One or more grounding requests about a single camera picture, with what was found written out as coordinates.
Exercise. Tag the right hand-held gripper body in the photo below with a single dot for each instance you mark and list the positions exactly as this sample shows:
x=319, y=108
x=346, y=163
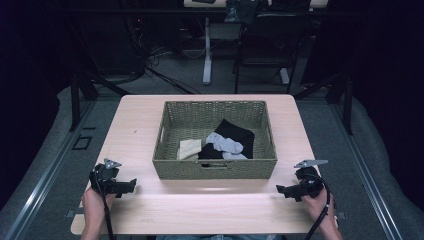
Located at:
x=310, y=181

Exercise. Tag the black metal stand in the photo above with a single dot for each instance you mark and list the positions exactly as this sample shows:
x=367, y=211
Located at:
x=343, y=96
x=77, y=96

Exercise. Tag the person's right hand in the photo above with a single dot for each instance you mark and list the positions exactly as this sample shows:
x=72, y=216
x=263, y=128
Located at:
x=318, y=206

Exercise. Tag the green woven basket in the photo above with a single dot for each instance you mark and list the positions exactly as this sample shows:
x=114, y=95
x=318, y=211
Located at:
x=186, y=168

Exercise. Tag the black cloth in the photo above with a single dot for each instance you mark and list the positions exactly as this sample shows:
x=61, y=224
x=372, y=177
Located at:
x=233, y=131

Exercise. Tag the black chair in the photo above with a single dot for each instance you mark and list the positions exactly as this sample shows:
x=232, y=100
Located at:
x=266, y=43

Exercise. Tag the light grey cloth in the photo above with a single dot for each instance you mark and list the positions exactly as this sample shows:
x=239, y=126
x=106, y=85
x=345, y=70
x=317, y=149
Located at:
x=225, y=144

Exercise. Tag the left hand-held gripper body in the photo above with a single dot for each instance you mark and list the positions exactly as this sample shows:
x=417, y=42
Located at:
x=106, y=175

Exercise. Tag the black floor socket frame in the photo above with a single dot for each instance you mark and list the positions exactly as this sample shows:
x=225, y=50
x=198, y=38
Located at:
x=82, y=142

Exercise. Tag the beige cloth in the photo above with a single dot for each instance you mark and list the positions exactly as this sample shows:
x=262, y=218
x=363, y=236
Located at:
x=190, y=148

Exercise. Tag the person's left hand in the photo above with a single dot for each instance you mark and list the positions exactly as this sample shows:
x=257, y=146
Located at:
x=94, y=205

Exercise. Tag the white desk with legs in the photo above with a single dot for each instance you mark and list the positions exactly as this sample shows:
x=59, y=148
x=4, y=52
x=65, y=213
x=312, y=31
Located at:
x=207, y=50

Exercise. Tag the metal floor rail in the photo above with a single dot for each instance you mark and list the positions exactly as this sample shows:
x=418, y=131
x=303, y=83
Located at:
x=366, y=173
x=43, y=180

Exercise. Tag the dark bag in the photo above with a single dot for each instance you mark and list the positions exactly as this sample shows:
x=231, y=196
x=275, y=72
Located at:
x=241, y=10

